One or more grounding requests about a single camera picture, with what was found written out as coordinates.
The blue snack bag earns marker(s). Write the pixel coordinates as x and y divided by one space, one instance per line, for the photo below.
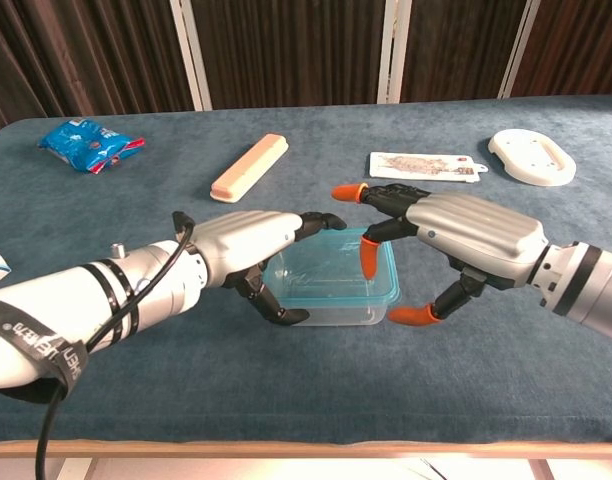
81 145

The clear plastic food container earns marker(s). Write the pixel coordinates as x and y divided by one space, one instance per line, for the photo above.
336 316

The white printed card package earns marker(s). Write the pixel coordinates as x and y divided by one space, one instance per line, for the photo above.
416 166

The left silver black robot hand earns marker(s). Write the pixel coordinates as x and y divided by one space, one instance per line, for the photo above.
246 240

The blue felt table mat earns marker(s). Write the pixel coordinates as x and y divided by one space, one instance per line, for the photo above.
306 390

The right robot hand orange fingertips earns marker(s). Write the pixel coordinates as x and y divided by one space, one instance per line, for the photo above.
481 235

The clear teal plastic container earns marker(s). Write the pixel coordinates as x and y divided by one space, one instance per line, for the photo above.
393 282

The white frame post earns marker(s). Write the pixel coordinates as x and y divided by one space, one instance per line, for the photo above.
191 55
394 50
518 50

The long pink plastic case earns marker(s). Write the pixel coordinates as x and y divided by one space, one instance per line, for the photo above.
248 167

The white oval plastic base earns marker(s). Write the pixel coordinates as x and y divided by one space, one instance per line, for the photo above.
533 157

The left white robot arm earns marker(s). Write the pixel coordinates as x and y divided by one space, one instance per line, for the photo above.
51 305

